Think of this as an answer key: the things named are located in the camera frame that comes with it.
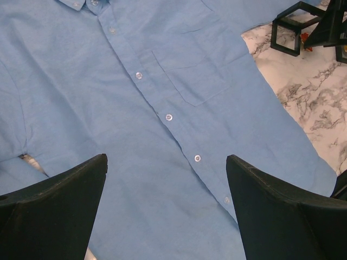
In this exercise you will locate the black brooch box yellow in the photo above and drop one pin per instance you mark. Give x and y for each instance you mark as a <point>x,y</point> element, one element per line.
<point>341,53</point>

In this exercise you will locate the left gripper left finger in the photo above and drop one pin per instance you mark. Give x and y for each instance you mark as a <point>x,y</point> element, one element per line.
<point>53,219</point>

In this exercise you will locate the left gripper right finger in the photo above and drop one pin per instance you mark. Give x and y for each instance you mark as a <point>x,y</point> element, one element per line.
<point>278,220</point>

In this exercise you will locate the black brooch box red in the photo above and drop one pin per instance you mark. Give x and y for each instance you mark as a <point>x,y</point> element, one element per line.
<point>288,26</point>

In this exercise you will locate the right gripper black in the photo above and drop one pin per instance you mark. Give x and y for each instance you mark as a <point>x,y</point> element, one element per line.
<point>331,29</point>

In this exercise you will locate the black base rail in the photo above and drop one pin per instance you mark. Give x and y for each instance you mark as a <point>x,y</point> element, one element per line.
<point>340,190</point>

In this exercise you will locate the red orange leaf brooch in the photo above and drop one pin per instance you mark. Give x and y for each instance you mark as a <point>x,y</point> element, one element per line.
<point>303,37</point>

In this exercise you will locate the light blue button shirt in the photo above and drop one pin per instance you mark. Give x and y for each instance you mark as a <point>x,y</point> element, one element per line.
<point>167,90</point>

